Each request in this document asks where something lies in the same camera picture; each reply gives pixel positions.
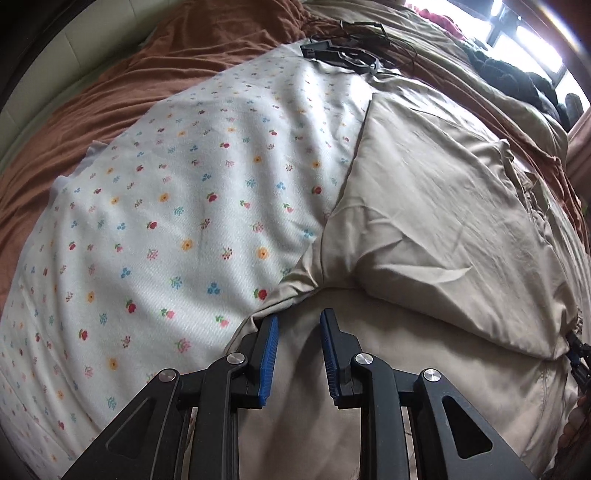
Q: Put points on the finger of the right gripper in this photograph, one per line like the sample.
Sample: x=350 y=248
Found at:
x=579 y=359

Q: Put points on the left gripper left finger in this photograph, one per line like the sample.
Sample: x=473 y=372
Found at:
x=186 y=424

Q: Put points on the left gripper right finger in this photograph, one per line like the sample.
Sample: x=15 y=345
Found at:
x=412 y=424

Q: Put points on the beige jacket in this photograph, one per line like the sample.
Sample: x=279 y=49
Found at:
x=442 y=252

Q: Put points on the black clothing pile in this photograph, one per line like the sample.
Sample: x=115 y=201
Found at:
x=528 y=87

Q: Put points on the person hand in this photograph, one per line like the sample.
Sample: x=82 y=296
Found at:
x=574 y=443

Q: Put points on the white floral bed sheet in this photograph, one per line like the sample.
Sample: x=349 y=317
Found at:
x=156 y=248

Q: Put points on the beige duvet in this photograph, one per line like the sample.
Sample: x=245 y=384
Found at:
x=427 y=52

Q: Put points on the pink red garment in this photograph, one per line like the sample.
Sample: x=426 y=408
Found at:
x=443 y=21

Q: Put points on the rust brown blanket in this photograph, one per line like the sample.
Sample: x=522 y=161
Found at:
x=197 y=40

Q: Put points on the cream padded headboard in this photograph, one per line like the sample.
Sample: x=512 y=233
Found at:
x=98 y=35

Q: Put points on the window frame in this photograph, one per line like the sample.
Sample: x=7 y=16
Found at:
x=524 y=33

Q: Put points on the black device with cables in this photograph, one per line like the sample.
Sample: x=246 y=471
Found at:
x=365 y=48

